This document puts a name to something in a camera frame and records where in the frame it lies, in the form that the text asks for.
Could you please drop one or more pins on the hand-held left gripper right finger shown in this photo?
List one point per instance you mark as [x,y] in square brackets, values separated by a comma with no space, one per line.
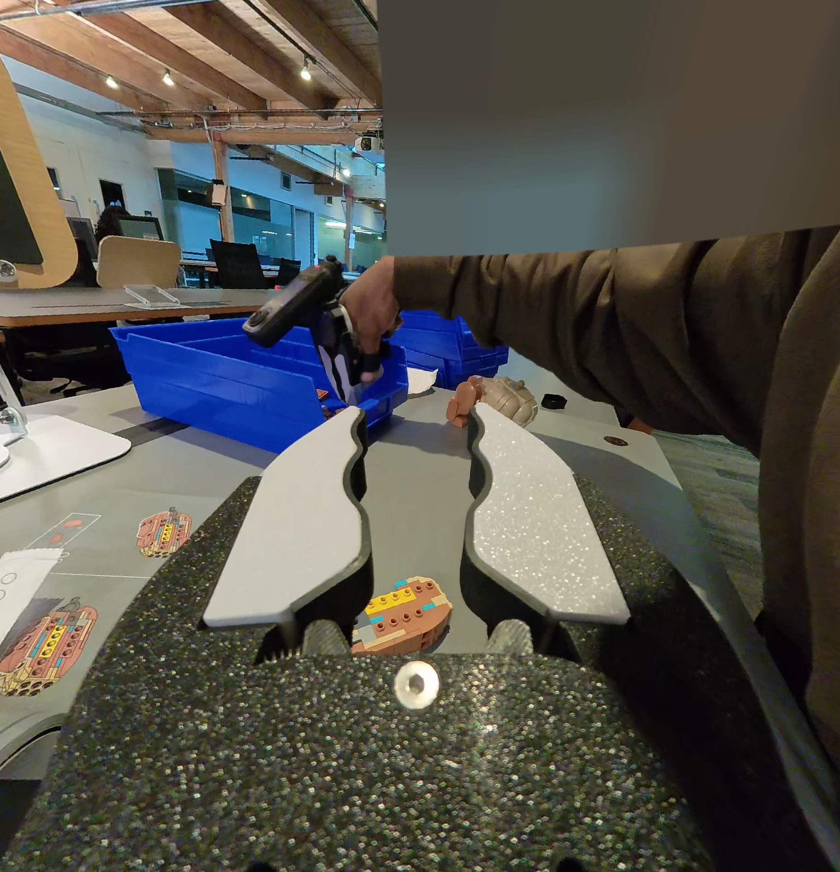
[542,531]

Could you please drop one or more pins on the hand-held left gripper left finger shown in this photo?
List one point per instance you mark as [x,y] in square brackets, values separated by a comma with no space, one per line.
[297,538]

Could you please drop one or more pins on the pile of bricks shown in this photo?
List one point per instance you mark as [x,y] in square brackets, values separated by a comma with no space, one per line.
[330,407]

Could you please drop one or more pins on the blue plastic bin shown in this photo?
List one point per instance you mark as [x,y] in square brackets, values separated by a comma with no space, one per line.
[209,381]

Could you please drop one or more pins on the white paper sheet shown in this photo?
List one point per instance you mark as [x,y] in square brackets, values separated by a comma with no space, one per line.
[11,599]

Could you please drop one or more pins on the person's right forearm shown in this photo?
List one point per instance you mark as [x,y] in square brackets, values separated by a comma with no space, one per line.
[597,320]

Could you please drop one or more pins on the grey desk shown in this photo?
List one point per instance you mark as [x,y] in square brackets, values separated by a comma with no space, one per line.
[420,477]

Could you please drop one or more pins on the long wooden desk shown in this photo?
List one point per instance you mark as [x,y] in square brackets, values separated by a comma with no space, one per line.
[86,310]

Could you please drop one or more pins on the person's right hand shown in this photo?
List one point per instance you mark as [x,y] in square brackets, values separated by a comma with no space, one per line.
[372,306]

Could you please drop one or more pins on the black office chair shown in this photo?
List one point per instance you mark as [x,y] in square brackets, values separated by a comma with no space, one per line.
[236,266]

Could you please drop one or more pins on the brown yellow brick ship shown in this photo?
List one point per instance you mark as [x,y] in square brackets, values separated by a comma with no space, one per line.
[406,613]

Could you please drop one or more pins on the tan round brick model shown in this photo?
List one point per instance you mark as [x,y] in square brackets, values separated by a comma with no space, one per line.
[512,402]

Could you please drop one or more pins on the clear acrylic stand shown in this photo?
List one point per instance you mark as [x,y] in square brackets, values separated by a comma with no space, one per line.
[153,294]

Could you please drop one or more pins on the crumpled white paper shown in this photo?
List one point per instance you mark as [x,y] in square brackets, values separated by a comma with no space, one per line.
[423,381]

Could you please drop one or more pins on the wooden chair back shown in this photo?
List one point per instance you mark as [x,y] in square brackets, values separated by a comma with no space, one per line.
[137,262]

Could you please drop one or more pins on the nested blue plastic bins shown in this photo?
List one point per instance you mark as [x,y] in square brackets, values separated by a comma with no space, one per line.
[447,347]

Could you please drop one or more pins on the ceiling projector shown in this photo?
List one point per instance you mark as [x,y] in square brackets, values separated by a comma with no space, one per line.
[369,144]

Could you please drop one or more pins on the grey instruction booklet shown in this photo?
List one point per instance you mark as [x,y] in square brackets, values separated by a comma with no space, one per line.
[113,579]

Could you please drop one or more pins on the white monitor stand base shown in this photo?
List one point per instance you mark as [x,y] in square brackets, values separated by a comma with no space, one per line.
[59,456]

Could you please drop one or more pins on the wooden partition panel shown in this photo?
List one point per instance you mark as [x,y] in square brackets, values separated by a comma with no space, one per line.
[49,204]

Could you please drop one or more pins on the person's brown jacket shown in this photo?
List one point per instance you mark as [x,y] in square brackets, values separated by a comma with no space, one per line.
[815,477]

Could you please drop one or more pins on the black monitor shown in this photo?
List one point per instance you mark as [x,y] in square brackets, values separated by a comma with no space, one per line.
[8,204]

